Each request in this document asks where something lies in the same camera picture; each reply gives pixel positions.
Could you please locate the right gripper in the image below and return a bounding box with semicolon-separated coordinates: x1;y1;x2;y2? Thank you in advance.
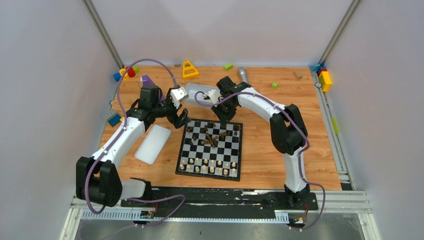
212;98;238;126

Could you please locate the black white chessboard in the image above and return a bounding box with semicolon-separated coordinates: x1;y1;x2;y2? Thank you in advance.
175;119;243;182

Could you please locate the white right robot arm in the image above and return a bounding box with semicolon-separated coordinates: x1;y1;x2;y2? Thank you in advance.
203;76;310;209

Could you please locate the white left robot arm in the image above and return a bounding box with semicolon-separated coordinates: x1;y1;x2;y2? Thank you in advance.
75;85;191;208

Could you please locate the white rectangular box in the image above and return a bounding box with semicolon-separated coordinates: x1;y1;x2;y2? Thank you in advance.
181;82;220;109

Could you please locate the yellow triangular toy block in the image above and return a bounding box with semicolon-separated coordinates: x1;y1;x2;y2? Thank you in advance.
182;60;200;79

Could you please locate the silver microphone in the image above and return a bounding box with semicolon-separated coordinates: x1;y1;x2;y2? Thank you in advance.
237;66;249;84

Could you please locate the white box lid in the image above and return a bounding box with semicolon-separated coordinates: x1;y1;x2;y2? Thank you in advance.
134;124;172;165

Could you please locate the purple metronome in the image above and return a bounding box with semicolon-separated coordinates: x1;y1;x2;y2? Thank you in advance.
140;75;155;86

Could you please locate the green block in corner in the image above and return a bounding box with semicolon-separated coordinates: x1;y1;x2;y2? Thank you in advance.
132;66;140;74

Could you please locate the blue block left edge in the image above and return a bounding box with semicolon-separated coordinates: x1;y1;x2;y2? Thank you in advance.
107;114;122;127

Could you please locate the red cylinder block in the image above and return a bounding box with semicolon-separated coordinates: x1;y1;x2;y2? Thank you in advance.
127;66;136;78

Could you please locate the yellow cylinder block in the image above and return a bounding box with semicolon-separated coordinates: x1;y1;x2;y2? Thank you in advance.
119;68;130;81

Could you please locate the blue toy block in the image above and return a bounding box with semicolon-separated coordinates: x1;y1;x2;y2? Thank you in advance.
113;72;122;82

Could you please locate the brown wooden block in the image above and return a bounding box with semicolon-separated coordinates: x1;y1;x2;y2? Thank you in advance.
293;71;303;80

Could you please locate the stacked coloured blocks right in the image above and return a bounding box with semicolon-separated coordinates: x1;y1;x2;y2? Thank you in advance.
309;64;333;92

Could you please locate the green block near wall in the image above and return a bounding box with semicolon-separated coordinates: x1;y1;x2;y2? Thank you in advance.
223;63;234;71

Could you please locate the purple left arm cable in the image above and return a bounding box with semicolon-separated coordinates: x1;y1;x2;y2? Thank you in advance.
84;58;186;229

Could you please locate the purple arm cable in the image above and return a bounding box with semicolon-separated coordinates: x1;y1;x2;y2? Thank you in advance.
193;90;327;232
84;58;186;229

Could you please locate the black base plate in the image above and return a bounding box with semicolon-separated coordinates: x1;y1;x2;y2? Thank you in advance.
120;186;319;219

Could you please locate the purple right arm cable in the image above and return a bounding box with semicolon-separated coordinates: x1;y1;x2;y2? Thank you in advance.
193;90;327;232

